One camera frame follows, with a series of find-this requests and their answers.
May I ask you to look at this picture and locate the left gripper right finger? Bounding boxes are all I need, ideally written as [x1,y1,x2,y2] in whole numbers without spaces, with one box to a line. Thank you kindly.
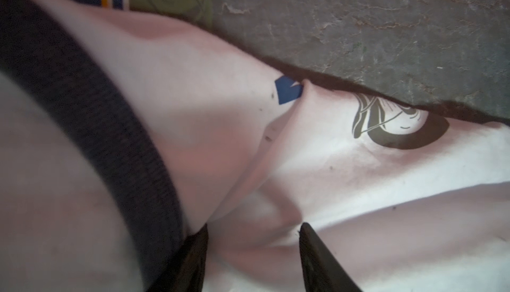
[299,222,362,292]

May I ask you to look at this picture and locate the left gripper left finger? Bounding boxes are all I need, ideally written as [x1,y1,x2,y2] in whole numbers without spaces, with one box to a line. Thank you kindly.
[147,225,209,292]

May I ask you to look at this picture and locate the white grey-trimmed tank top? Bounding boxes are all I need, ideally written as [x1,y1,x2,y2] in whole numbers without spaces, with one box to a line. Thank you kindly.
[1,0,509,291]

